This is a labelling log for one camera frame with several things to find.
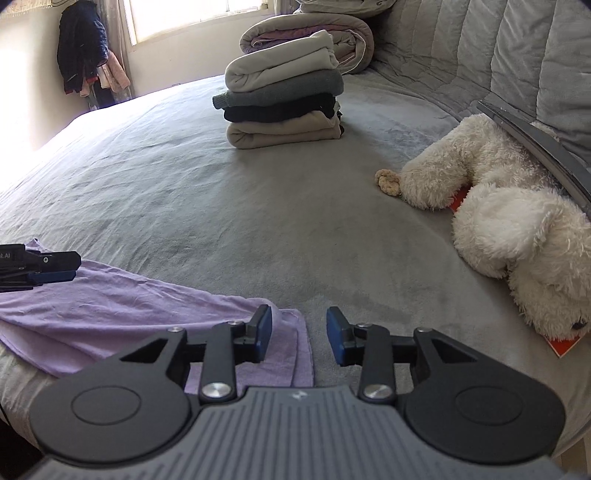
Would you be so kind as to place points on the window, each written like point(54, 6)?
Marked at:
point(184, 18)

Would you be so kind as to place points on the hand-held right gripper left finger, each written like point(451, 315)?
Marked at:
point(264, 330)

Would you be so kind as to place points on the beige folded garment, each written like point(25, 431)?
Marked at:
point(277, 134)

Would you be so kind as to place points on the pink hanging coat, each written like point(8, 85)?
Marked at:
point(115, 74)

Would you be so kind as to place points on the dark navy hanging jacket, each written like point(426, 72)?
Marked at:
point(81, 41)

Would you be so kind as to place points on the white plush dog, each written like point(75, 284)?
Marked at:
point(508, 221)

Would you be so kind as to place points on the white folded sweatshirt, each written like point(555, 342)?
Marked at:
point(277, 64)

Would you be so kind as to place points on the folded grey pink quilt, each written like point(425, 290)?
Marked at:
point(351, 41)

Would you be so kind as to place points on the grey folded knit sweater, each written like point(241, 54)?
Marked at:
point(286, 90)

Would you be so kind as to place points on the grey star curtain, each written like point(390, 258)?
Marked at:
point(117, 18)

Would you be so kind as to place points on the lilac pants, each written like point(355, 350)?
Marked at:
point(138, 304)

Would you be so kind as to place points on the grey quilted headboard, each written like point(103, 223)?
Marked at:
point(485, 46)

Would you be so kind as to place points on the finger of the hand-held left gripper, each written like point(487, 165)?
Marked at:
point(51, 277)
point(53, 262)

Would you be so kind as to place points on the black folded garment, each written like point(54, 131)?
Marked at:
point(277, 110)

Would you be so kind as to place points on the orange book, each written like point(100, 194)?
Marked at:
point(563, 347)

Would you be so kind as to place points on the grey pillow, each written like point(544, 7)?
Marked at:
point(346, 7)

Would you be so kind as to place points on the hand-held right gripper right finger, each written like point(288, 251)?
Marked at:
point(334, 332)

